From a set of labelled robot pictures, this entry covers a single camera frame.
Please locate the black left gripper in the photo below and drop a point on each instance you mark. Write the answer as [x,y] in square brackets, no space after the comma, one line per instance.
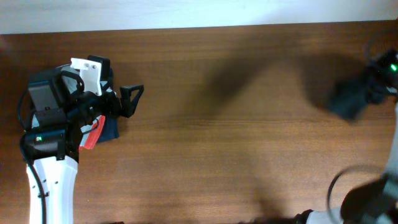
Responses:
[127,107]

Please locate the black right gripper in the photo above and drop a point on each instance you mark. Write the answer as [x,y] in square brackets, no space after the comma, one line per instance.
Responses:
[374,69]

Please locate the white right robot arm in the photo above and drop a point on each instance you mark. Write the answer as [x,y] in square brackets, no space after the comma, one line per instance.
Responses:
[376,201]

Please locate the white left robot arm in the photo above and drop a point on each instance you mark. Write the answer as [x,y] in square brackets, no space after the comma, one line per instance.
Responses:
[52,157]

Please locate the navy folded garment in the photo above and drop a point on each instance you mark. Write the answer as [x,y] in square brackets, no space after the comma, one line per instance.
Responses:
[108,126]

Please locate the light blue folded shirt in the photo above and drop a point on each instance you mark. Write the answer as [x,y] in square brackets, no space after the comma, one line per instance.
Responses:
[52,92]

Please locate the red folded garment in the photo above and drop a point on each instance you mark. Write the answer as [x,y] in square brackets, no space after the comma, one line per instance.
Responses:
[90,135]

